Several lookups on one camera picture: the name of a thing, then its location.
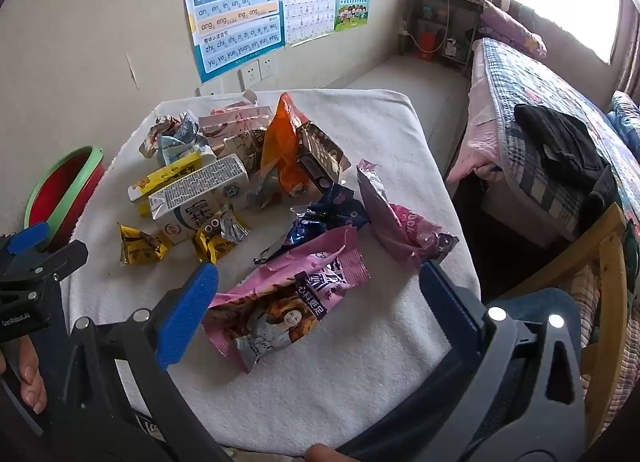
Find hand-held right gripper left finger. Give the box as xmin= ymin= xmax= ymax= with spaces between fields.
xmin=50 ymin=262 xmax=231 ymax=462

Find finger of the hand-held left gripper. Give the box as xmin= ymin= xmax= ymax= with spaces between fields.
xmin=20 ymin=240 xmax=90 ymax=293
xmin=0 ymin=222 xmax=51 ymax=265

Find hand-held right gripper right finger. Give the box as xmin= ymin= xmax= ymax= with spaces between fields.
xmin=390 ymin=261 xmax=588 ymax=462

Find red bin with green rim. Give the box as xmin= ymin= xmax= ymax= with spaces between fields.
xmin=24 ymin=145 xmax=106 ymax=253

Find yellow brown candy wrapper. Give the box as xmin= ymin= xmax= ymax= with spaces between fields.
xmin=192 ymin=227 xmax=233 ymax=264
xmin=117 ymin=223 xmax=173 ymax=267

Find pink snack bag with portrait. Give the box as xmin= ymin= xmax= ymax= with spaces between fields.
xmin=202 ymin=227 xmax=371 ymax=374

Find white milk carton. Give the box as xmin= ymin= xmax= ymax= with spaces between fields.
xmin=148 ymin=153 xmax=251 ymax=245

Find dark blue snack wrapper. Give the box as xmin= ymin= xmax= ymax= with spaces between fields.
xmin=253 ymin=184 xmax=371 ymax=265

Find person's left hand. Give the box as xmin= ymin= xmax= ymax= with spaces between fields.
xmin=0 ymin=342 xmax=48 ymax=415

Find person's right leg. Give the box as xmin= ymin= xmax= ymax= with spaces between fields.
xmin=345 ymin=287 xmax=583 ymax=462

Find small silver wrapper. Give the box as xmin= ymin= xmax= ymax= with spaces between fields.
xmin=215 ymin=207 xmax=252 ymax=243

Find pink foil wrapper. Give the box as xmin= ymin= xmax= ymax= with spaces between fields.
xmin=356 ymin=158 xmax=460 ymax=265

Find yellow drink carton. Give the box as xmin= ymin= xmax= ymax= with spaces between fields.
xmin=127 ymin=151 xmax=217 ymax=217

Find silver blue crumpled wrapper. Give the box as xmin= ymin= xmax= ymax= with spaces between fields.
xmin=138 ymin=110 xmax=211 ymax=167

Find pink bed sheet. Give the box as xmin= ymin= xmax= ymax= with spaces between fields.
xmin=447 ymin=39 xmax=506 ymax=183

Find wooden chair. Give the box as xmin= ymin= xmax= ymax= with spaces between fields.
xmin=500 ymin=202 xmax=633 ymax=443

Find beige drink carton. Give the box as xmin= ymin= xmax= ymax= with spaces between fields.
xmin=220 ymin=127 xmax=268 ymax=177

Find pink checked cushion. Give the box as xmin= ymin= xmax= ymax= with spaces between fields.
xmin=570 ymin=267 xmax=640 ymax=423

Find white towel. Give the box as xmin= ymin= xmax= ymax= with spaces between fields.
xmin=67 ymin=89 xmax=483 ymax=458

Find pink drink carton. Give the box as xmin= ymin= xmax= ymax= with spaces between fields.
xmin=197 ymin=89 xmax=276 ymax=143

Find orange snack bag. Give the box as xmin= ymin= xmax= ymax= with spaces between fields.
xmin=260 ymin=92 xmax=313 ymax=197

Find black clothing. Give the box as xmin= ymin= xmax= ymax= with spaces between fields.
xmin=514 ymin=104 xmax=608 ymax=190

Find brown snack packet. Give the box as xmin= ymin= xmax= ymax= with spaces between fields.
xmin=296 ymin=122 xmax=351 ymax=190

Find blue plaid quilt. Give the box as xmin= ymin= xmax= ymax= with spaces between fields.
xmin=480 ymin=36 xmax=640 ymax=230

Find red box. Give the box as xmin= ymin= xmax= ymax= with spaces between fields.
xmin=417 ymin=33 xmax=441 ymax=61

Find pink floral pillow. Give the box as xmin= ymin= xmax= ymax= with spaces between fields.
xmin=480 ymin=0 xmax=548 ymax=60

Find dark shelf unit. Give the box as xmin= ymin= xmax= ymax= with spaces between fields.
xmin=400 ymin=0 xmax=483 ymax=75

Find colourful letter wall poster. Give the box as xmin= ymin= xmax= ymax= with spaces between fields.
xmin=178 ymin=0 xmax=286 ymax=84

